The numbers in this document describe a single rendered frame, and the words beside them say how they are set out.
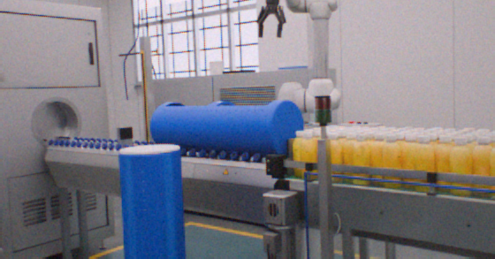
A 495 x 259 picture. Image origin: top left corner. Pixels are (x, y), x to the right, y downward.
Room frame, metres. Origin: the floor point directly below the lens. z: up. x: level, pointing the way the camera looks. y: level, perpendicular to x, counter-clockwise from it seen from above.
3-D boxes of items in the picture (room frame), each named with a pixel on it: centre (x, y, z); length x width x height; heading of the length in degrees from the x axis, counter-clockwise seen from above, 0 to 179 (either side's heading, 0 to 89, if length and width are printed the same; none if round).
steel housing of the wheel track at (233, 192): (2.96, 0.60, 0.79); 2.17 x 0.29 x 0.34; 50
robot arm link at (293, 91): (3.11, -0.28, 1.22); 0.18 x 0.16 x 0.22; 74
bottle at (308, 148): (2.05, -0.25, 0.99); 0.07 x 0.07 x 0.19
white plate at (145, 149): (2.25, 0.47, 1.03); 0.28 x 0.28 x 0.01
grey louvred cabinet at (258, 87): (4.91, 0.19, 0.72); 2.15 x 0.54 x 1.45; 52
